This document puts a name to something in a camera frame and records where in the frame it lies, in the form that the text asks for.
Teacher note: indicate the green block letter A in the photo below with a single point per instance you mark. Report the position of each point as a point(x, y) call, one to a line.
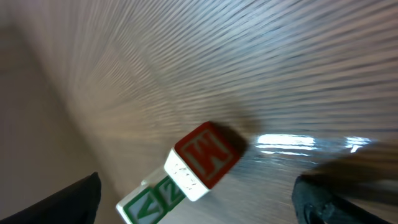
point(142, 206)

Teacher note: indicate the red block letter M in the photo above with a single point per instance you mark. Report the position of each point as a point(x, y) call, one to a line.
point(198, 161)

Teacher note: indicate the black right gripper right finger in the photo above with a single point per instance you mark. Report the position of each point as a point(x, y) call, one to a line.
point(316, 204)

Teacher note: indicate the white block letter O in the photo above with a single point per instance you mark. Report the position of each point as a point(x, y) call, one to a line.
point(164, 187)

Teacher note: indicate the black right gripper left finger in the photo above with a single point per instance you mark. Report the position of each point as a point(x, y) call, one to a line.
point(76, 204)

